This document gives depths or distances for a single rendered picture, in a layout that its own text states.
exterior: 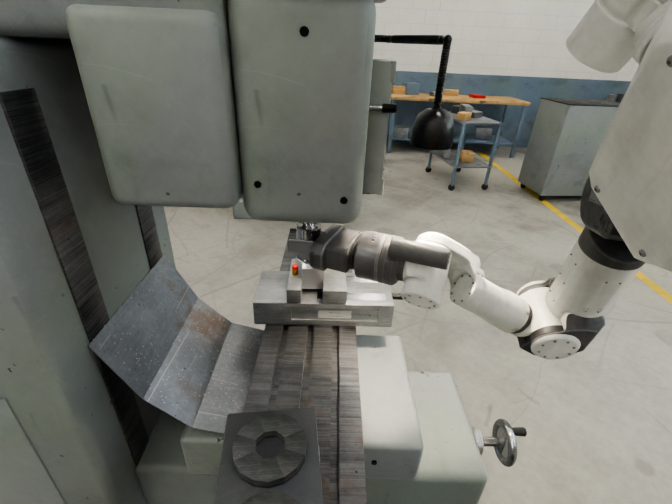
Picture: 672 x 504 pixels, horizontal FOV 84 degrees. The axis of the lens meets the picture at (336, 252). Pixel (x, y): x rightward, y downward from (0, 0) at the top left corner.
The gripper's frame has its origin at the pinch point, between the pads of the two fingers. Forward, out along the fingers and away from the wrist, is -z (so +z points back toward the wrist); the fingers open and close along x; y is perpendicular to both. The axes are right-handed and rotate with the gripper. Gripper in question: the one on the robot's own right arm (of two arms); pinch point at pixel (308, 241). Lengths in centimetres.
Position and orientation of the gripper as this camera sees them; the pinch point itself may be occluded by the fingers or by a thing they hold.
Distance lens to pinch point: 72.2
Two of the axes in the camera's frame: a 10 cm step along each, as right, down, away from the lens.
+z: 9.2, 2.1, -3.3
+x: -3.9, 4.3, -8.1
